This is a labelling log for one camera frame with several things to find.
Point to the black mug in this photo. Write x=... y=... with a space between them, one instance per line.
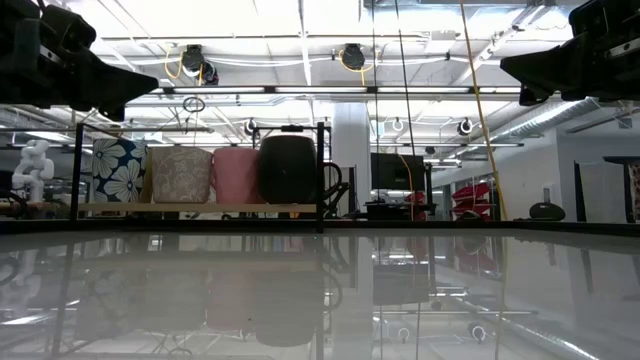
x=287 y=170

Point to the black dome object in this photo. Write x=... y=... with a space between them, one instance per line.
x=547 y=212

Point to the grey floral lettered mug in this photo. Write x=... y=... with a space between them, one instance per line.
x=180 y=175

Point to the black monitor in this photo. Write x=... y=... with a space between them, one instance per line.
x=390 y=172

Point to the pink mug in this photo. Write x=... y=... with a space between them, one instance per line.
x=235 y=175

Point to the blue white floral mug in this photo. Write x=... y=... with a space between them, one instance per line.
x=117 y=170

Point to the red storage bins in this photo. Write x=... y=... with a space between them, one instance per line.
x=472 y=192

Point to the black framed partition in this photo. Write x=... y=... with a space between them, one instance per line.
x=578 y=190

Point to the black metal shelf frame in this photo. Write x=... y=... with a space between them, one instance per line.
x=76 y=175

